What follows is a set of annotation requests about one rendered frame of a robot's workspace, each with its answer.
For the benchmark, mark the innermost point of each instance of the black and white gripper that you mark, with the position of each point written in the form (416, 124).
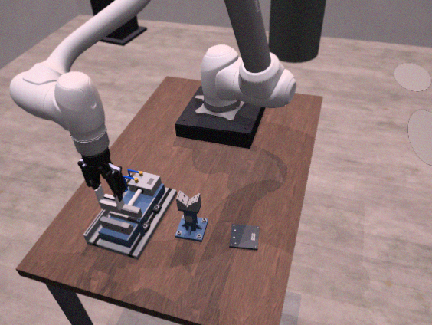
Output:
(101, 162)

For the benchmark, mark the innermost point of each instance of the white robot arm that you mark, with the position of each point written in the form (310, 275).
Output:
(228, 82)

